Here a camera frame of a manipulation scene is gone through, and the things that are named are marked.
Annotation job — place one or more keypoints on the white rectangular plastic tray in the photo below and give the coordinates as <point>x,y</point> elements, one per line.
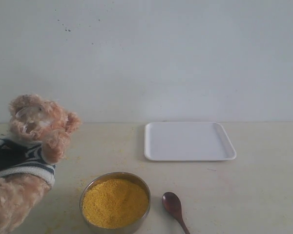
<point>187,141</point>

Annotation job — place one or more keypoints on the steel bowl of yellow millet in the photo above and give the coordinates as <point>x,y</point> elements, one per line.
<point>115,203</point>

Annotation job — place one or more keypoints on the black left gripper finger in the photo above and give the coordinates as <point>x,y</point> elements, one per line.
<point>11,154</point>

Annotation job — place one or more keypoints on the dark brown wooden spoon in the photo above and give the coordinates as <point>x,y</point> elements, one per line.
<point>172,205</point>

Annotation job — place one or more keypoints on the tan teddy bear striped sweater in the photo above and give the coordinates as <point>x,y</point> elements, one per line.
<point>44,127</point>

